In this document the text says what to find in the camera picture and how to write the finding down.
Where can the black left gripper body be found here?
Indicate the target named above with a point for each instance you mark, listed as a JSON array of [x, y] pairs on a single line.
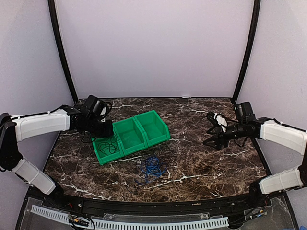
[[100, 131]]

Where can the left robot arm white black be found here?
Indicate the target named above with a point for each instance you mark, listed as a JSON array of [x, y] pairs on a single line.
[[25, 140]]

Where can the green plastic three-compartment bin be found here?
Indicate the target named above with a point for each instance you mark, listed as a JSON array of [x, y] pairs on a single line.
[[130, 136]]

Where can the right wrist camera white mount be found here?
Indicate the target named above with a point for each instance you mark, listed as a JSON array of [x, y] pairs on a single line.
[[215, 118]]

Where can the white slotted cable duct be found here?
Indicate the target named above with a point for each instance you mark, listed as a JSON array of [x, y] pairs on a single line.
[[125, 222]]

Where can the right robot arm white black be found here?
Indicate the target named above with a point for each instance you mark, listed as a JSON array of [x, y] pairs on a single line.
[[284, 148]]

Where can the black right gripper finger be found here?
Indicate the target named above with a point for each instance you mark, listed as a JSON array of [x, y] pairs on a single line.
[[213, 142], [216, 129]]

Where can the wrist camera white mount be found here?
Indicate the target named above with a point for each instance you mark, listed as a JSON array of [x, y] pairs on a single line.
[[107, 107], [215, 118]]

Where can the black frame post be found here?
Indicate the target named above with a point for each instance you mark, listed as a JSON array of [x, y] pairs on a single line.
[[248, 50], [60, 48]]

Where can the black frame post left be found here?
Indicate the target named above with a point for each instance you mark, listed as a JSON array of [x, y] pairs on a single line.
[[60, 48]]

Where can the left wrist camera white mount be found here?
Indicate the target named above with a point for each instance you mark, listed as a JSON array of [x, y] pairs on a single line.
[[107, 107]]

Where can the black front rail base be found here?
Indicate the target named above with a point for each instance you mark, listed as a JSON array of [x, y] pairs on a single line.
[[271, 213]]

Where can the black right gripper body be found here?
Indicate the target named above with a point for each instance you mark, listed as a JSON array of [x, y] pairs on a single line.
[[226, 140]]

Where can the black frame post right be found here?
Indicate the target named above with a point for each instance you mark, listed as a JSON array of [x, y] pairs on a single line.
[[248, 50]]

